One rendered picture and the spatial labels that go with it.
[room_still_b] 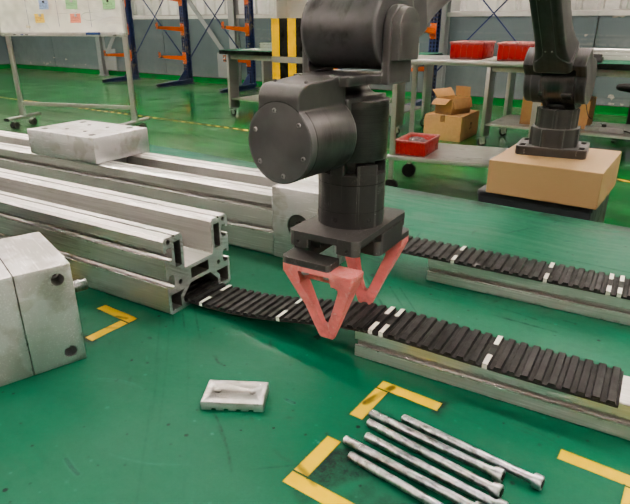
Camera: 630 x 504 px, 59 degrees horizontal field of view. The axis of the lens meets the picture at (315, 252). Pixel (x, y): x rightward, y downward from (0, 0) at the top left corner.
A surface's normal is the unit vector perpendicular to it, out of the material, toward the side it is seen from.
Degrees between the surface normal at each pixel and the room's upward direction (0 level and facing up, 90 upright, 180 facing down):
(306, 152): 89
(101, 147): 90
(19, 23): 90
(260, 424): 0
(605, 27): 90
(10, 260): 0
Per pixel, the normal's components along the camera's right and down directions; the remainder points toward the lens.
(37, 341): 0.62, 0.29
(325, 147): 0.81, 0.23
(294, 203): -0.51, 0.33
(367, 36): -0.57, 0.48
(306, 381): 0.00, -0.93
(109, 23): -0.26, 0.36
